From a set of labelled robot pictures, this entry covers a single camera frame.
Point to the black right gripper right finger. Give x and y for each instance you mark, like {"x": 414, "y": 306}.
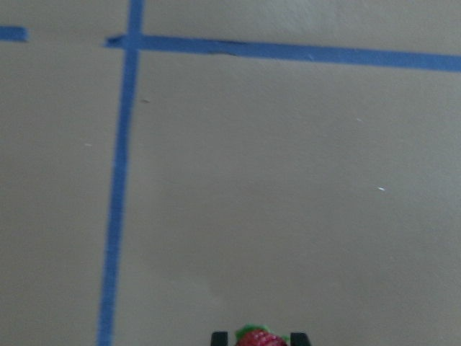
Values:
{"x": 299, "y": 339}

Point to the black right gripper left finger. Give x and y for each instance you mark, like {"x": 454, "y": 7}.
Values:
{"x": 219, "y": 338}

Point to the red strawberry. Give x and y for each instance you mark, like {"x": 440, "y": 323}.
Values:
{"x": 259, "y": 335}

